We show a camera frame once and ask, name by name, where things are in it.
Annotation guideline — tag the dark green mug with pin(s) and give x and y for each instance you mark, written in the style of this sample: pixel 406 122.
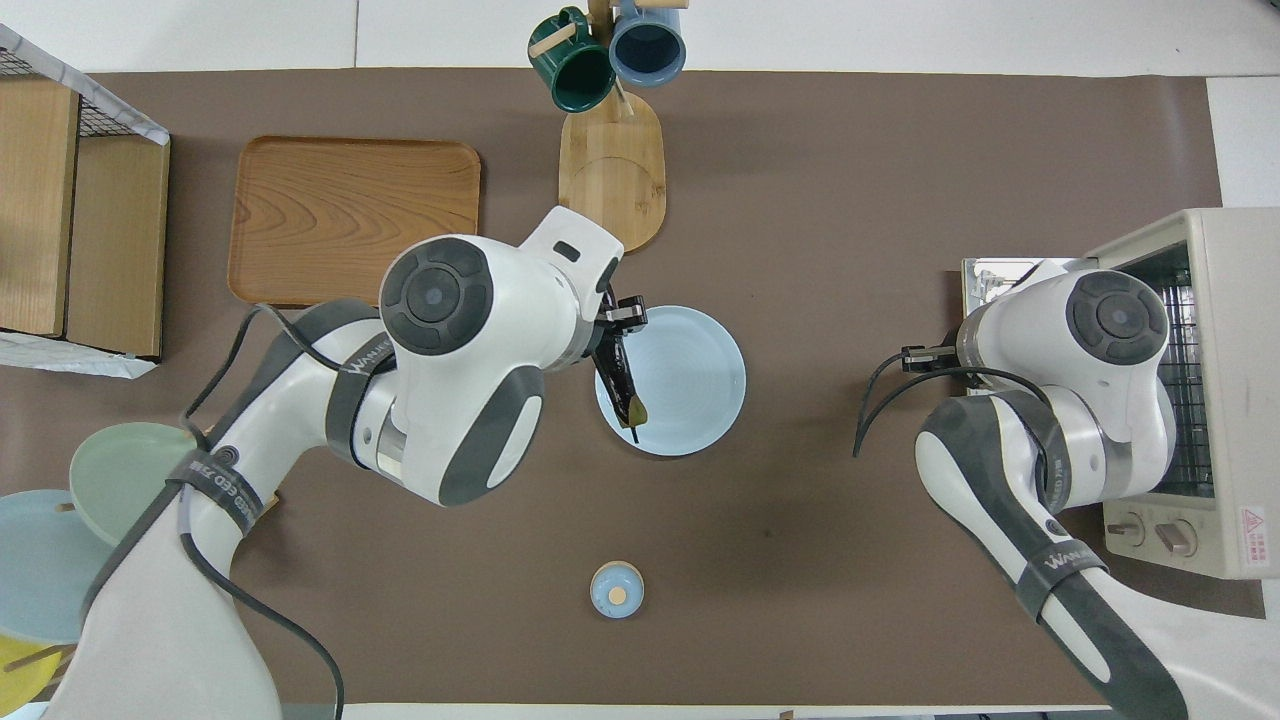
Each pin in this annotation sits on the dark green mug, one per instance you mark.
pixel 578 75

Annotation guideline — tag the small blue bell wooden knob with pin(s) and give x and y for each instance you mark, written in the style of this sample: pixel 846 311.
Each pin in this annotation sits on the small blue bell wooden knob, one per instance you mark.
pixel 617 590

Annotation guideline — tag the brown table mat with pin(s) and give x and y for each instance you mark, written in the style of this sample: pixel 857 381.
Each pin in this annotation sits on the brown table mat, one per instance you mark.
pixel 800 550

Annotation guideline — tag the light blue racked plate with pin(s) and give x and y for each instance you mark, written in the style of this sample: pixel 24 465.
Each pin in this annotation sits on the light blue racked plate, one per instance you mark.
pixel 45 570

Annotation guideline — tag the pale green plate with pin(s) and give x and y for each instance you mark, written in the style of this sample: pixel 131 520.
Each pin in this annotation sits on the pale green plate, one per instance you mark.
pixel 125 470

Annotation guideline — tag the blue mug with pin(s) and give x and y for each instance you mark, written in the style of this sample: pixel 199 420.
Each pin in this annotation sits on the blue mug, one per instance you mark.
pixel 648 45

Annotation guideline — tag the wooden mug tree stand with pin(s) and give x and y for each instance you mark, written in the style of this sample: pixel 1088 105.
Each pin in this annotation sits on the wooden mug tree stand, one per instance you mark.
pixel 612 170

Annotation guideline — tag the yellow plate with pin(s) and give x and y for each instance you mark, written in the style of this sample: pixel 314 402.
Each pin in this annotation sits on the yellow plate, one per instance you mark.
pixel 15 680

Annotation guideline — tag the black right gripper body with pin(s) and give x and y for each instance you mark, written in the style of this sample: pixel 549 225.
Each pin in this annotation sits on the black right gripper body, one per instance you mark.
pixel 935 358

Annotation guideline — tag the dark purple eggplant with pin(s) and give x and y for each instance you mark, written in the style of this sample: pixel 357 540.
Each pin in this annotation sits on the dark purple eggplant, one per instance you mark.
pixel 625 390

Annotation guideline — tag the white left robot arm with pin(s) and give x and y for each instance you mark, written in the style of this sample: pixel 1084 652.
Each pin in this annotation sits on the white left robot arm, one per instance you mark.
pixel 450 370

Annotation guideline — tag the beige toaster oven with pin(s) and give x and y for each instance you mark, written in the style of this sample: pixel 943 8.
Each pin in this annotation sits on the beige toaster oven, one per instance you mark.
pixel 1235 400

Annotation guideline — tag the light blue round plate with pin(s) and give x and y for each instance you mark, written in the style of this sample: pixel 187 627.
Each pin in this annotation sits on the light blue round plate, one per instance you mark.
pixel 690 380

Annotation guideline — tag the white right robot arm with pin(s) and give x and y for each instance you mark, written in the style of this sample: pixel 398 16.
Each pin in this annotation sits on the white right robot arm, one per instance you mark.
pixel 1090 330

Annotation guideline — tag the wooden dish rack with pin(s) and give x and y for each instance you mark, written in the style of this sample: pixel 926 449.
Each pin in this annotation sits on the wooden dish rack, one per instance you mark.
pixel 40 658

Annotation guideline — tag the wooden serving tray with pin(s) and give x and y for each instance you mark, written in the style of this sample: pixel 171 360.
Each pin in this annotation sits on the wooden serving tray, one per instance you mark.
pixel 320 210

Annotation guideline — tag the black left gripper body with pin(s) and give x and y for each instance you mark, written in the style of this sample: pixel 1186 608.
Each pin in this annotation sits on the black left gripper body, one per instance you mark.
pixel 606 315

